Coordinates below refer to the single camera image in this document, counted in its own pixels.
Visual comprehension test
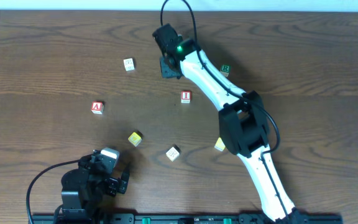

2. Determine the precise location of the red letter I block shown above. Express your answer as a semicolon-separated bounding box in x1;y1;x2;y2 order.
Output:
181;91;191;104

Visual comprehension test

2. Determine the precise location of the red letter A block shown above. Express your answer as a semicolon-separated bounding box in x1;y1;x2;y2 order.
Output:
91;101;104;114

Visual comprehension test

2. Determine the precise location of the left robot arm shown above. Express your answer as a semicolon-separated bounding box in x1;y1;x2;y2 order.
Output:
53;149;130;223

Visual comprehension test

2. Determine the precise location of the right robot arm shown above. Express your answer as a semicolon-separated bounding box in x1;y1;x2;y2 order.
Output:
152;24;295;223

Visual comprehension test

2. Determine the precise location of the yellow block left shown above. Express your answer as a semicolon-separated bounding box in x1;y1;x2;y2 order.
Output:
128;131;142;147

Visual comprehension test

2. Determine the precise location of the yellow block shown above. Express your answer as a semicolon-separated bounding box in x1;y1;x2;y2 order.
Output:
128;131;142;147
214;138;226;152

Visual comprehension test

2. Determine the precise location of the plain wooden picture block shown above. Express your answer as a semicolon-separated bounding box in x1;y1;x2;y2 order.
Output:
123;58;135;72

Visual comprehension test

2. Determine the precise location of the wooden block bottom centre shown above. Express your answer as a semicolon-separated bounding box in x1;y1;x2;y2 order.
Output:
165;145;180;162

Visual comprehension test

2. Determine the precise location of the green letter R block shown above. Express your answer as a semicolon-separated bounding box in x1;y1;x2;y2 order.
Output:
220;65;231;77

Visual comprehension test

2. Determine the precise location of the yellow block right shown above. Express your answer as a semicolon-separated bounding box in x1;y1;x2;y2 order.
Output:
214;138;226;152

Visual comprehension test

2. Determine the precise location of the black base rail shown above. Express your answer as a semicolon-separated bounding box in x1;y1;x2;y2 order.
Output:
32;212;343;224

